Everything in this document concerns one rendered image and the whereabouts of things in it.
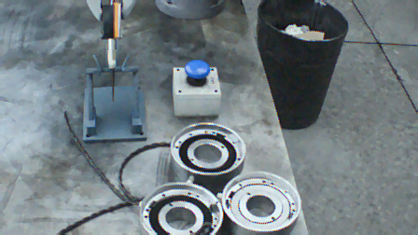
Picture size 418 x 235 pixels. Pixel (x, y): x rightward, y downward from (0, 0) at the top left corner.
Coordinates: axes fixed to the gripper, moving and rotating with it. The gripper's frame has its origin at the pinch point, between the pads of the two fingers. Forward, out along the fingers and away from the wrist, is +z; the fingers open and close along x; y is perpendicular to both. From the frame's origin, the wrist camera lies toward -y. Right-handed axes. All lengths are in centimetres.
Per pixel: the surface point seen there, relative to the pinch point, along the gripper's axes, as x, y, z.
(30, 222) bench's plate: 12.5, -19.7, 20.0
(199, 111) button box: -13.5, 0.8, 18.8
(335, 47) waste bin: -74, 81, 61
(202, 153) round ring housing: -12.8, -8.5, 18.9
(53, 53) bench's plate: 11.8, 20.6, 20.0
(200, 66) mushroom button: -13.6, 3.9, 12.4
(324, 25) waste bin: -78, 104, 66
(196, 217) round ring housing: -10.0, -22.0, 17.0
